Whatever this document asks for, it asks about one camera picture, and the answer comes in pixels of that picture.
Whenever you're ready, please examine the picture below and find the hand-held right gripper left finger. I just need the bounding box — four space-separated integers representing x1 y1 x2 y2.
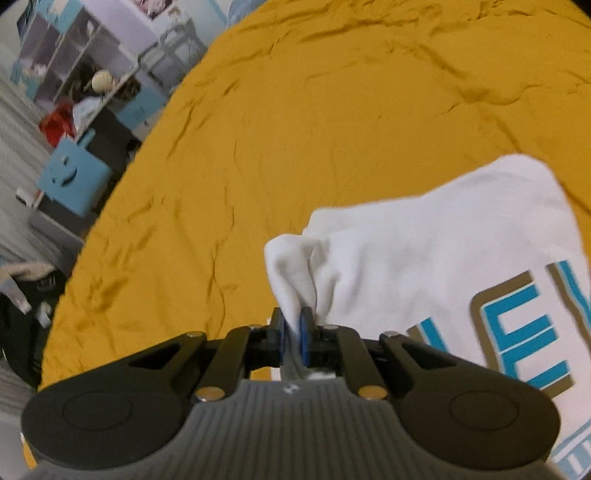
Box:
128 307 285 403

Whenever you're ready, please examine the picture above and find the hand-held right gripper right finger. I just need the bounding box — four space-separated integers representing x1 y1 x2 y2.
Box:
299 306 459 400

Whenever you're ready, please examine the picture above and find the white printed sweatshirt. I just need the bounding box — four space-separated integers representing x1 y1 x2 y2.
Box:
264 154 591 480

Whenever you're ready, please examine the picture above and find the dark clothes pile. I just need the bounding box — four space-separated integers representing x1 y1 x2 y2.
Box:
0 261 71 389

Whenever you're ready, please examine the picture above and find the yellow quilted blanket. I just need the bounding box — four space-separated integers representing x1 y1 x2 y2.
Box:
23 0 591 468

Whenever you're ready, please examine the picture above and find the blue chair with face cutout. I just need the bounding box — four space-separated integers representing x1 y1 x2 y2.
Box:
37 129 114 219

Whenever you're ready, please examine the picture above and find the blue drawer cabinet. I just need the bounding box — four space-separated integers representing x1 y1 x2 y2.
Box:
117 83 170 140

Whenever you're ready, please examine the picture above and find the white plastic bag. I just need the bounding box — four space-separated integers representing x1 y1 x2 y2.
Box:
71 98 100 131

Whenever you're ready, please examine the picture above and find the grey trolley cart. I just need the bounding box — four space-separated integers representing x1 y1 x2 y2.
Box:
139 14 209 89

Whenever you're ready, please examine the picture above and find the red bag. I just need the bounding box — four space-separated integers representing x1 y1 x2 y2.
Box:
39 102 77 140

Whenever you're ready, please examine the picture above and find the white curtain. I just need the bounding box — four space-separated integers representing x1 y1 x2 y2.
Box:
0 41 62 261

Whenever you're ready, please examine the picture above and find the blue pillow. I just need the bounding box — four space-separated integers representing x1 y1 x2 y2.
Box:
226 0 265 25

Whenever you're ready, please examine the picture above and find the white and blue shelf unit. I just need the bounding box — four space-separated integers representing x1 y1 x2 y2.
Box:
11 0 139 106

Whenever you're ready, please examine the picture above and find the long anime wall poster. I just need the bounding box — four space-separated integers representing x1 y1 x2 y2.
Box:
133 0 175 20

